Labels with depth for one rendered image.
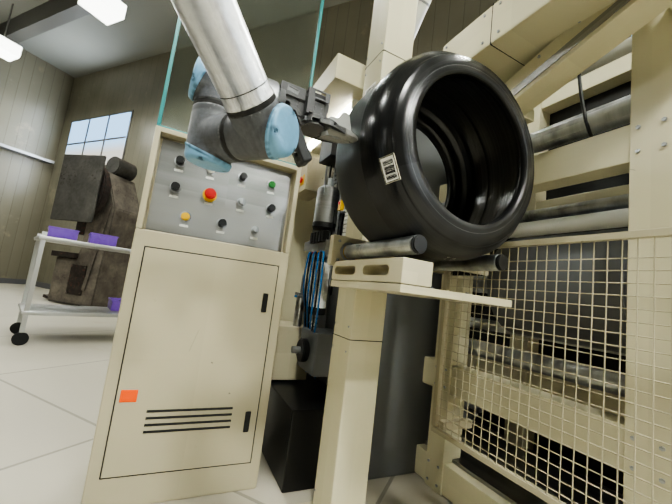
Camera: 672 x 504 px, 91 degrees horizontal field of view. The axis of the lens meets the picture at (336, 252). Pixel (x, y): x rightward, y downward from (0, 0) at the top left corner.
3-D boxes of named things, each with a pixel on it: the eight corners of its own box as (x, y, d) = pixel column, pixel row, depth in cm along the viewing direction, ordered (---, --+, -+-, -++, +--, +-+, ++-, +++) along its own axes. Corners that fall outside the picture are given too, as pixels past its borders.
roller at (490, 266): (419, 256, 119) (422, 268, 119) (410, 260, 117) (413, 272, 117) (506, 251, 88) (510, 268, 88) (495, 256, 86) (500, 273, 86)
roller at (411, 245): (339, 253, 105) (347, 242, 106) (349, 261, 106) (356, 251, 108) (409, 245, 73) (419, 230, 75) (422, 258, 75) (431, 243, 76)
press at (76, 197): (135, 309, 593) (162, 168, 624) (60, 309, 489) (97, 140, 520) (92, 300, 648) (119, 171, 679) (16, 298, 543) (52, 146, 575)
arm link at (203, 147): (213, 155, 59) (225, 91, 60) (170, 159, 64) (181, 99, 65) (248, 174, 67) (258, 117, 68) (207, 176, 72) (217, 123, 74)
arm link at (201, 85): (186, 109, 69) (194, 65, 70) (246, 128, 74) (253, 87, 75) (187, 87, 61) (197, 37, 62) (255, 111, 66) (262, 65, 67)
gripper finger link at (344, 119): (366, 117, 79) (331, 103, 75) (363, 140, 79) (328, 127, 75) (359, 122, 82) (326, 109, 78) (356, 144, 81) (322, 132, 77)
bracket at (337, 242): (326, 264, 105) (330, 234, 106) (423, 280, 122) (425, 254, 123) (331, 264, 102) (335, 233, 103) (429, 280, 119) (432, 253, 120)
